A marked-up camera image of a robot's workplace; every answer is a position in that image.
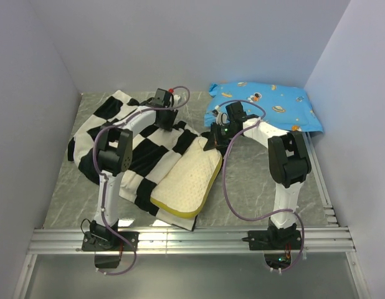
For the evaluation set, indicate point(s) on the black white checkered pillowcase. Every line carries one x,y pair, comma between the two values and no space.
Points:
155,153

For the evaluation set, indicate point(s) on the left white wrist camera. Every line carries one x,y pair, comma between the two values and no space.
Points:
177,95

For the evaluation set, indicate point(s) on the aluminium mounting rail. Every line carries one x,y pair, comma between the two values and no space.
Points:
166,240

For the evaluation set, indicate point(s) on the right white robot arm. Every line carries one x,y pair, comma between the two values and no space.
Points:
289,165

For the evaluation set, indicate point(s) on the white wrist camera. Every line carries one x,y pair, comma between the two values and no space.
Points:
177,95
221,117

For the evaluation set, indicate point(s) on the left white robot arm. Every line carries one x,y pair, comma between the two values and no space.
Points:
112,156

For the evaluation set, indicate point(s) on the cream yellow pillow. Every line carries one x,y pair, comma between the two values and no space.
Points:
184,190

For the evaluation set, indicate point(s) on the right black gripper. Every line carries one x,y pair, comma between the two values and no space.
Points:
215,141

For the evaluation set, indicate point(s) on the blue space print pillow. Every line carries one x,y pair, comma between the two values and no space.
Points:
287,108

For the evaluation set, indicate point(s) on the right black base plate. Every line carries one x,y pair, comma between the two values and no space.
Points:
278,239

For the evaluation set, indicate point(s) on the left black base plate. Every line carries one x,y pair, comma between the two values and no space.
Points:
92,243

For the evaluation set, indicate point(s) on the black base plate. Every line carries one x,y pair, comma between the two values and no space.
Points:
278,239
92,243

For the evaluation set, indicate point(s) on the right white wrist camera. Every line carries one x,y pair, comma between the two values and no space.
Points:
221,117

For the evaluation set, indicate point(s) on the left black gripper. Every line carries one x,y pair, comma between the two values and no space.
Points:
169,125

